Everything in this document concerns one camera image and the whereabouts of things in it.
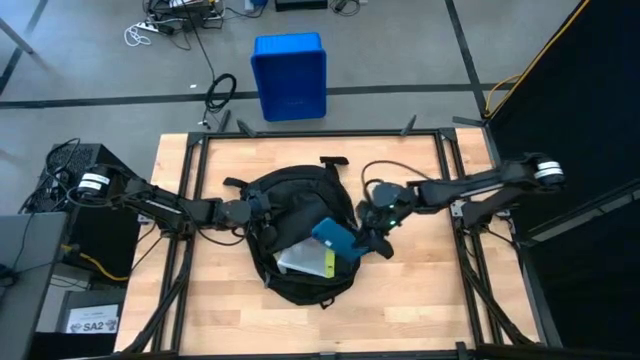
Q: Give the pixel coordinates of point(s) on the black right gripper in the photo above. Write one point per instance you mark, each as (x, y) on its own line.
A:
(387, 210)

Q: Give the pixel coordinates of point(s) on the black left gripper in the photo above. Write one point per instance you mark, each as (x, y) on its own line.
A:
(259, 210)

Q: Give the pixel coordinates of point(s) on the slim dark power bank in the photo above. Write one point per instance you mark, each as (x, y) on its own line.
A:
(335, 237)

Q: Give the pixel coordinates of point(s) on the black backpack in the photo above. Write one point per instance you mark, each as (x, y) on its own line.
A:
(300, 195)

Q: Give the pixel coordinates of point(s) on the white mesh pouch yellow trim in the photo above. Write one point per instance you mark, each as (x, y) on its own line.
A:
(305, 257)

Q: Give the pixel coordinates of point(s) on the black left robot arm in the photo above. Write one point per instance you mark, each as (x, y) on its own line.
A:
(160, 205)

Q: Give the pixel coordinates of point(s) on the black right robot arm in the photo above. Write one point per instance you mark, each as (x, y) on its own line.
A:
(465, 187)

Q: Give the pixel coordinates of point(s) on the blue plastic bin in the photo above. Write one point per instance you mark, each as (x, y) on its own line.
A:
(290, 75)

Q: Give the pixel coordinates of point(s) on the black computer tower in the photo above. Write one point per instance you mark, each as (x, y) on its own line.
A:
(107, 245)

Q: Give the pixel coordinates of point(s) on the white SA2 label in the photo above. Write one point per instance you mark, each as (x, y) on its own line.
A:
(92, 320)

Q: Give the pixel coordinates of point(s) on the black flat device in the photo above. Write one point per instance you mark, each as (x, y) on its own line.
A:
(300, 5)

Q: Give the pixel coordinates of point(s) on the white power strip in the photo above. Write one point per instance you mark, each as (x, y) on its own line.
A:
(147, 25)

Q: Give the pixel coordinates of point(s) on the grey desk surface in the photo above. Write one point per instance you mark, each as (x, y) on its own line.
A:
(30, 280)

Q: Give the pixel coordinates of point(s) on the black partition panel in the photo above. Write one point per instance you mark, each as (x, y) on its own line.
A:
(590, 100)

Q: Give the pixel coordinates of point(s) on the grey metal leg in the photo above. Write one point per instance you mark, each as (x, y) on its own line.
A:
(17, 37)

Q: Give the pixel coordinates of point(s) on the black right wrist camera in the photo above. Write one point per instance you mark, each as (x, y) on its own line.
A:
(382, 247)

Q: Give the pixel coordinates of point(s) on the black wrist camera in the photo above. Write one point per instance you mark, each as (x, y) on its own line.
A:
(269, 236)
(382, 247)

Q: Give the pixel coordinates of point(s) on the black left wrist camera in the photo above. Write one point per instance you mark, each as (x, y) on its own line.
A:
(269, 236)

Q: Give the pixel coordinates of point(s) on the black aluminium table frame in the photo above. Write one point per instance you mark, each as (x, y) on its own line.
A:
(325, 133)

